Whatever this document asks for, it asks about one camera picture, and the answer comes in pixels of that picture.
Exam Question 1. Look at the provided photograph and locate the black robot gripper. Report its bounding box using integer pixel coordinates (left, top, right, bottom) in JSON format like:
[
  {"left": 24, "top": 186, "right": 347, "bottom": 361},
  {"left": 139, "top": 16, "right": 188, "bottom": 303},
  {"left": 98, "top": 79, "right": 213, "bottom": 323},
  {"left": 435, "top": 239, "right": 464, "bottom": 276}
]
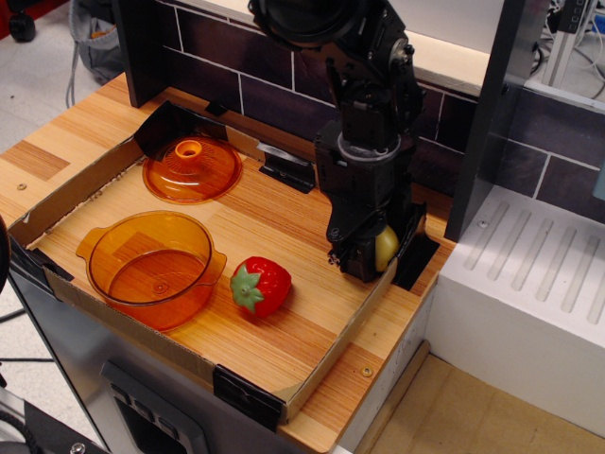
[{"left": 315, "top": 120, "right": 416, "bottom": 283}]

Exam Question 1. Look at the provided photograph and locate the red toy strawberry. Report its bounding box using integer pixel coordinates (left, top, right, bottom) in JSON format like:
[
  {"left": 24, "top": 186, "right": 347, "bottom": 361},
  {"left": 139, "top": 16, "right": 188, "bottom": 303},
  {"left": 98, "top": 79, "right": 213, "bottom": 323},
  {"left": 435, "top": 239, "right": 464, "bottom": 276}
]
[{"left": 230, "top": 256, "right": 292, "bottom": 318}]

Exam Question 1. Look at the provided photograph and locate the grey vertical post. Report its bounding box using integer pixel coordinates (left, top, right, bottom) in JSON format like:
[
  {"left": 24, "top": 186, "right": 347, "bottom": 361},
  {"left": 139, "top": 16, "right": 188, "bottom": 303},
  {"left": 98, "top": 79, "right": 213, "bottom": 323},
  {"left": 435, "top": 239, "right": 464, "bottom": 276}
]
[{"left": 445, "top": 0, "right": 549, "bottom": 242}]

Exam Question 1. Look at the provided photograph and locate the white toy sink drainboard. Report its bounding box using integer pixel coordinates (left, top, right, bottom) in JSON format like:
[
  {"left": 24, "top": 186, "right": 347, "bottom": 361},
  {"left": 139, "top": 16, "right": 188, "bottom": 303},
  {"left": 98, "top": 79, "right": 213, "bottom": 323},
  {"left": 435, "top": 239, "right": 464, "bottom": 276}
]
[{"left": 425, "top": 186, "right": 604, "bottom": 435}]

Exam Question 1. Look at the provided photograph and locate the grey fabric bag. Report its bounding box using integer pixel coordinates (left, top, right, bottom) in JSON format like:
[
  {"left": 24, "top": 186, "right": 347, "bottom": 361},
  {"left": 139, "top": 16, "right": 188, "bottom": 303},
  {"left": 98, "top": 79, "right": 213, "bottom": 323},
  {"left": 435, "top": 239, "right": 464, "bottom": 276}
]
[{"left": 68, "top": 0, "right": 124, "bottom": 89}]

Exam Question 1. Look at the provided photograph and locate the orange transparent plastic pot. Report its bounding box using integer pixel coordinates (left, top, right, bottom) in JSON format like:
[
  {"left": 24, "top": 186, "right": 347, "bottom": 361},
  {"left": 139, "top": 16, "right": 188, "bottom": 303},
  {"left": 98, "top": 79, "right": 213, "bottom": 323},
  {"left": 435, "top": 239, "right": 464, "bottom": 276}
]
[{"left": 77, "top": 211, "right": 227, "bottom": 332}]

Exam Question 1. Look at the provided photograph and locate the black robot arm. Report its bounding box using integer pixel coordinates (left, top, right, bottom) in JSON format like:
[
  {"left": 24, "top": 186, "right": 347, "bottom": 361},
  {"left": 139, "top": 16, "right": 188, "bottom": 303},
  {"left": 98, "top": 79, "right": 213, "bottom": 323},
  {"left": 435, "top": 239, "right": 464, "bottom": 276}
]
[{"left": 249, "top": 1, "right": 424, "bottom": 282}]

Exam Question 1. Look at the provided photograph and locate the cardboard fence with black tape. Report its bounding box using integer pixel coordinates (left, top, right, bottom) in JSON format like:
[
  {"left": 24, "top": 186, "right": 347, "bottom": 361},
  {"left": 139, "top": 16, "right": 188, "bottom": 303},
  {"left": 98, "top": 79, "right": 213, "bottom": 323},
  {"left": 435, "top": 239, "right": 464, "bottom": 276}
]
[{"left": 1, "top": 98, "right": 452, "bottom": 452}]

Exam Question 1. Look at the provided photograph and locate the orange transparent pot lid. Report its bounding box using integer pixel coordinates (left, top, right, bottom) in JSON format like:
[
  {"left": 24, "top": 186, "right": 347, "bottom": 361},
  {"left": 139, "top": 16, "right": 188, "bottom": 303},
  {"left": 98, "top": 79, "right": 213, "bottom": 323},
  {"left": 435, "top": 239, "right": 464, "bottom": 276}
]
[{"left": 143, "top": 136, "right": 242, "bottom": 204}]

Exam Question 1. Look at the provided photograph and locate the yellow toy potato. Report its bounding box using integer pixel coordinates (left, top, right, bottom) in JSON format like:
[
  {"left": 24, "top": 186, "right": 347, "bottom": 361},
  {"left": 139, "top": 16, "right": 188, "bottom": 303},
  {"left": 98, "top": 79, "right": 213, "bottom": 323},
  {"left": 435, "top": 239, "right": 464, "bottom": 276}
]
[{"left": 374, "top": 226, "right": 399, "bottom": 272}]

